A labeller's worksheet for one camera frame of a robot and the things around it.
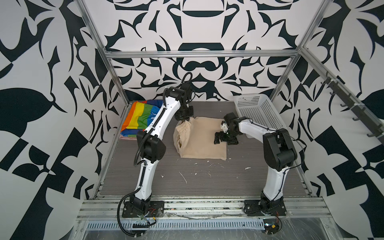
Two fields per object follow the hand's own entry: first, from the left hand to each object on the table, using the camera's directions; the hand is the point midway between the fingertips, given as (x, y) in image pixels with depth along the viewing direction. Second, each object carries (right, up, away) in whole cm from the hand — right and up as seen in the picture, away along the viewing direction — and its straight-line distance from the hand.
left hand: (190, 116), depth 86 cm
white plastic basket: (+52, +7, +29) cm, 60 cm away
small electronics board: (+38, -52, -15) cm, 66 cm away
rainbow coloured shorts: (-35, +1, +17) cm, 39 cm away
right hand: (+19, -15, +9) cm, 27 cm away
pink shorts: (-44, -13, +11) cm, 47 cm away
